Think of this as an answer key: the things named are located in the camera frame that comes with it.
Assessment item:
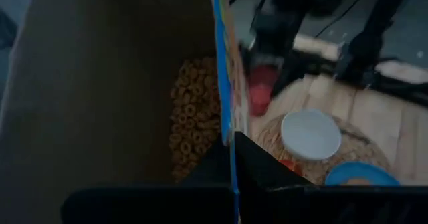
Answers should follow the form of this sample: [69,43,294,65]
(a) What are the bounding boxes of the red apple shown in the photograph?
[279,159,298,177]

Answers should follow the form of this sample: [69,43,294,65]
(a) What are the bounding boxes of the red cup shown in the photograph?
[249,65,280,117]

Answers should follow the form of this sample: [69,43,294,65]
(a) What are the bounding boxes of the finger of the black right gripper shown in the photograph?
[270,60,304,98]

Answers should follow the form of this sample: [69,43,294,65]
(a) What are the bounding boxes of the white ceramic bowl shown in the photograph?
[280,109,342,161]

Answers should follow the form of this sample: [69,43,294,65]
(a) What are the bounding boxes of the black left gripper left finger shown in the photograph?
[150,140,239,224]

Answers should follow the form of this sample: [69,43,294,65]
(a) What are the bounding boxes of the toasted oat cereal rings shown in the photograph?
[169,56,222,182]

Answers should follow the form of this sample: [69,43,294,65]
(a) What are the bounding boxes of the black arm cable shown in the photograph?
[314,0,376,38]

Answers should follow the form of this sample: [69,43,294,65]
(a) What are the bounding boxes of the Cheerios Protein cereal box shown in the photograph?
[0,0,251,224]

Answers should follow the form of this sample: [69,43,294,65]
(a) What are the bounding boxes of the blue plate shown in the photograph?
[324,161,401,187]

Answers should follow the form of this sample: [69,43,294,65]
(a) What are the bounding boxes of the brown bread slice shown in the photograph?
[344,178,372,187]

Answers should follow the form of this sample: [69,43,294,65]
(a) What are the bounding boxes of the round woven straw placemat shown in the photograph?
[250,112,392,187]

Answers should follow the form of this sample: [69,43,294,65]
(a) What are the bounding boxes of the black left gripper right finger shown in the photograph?
[235,132,314,224]

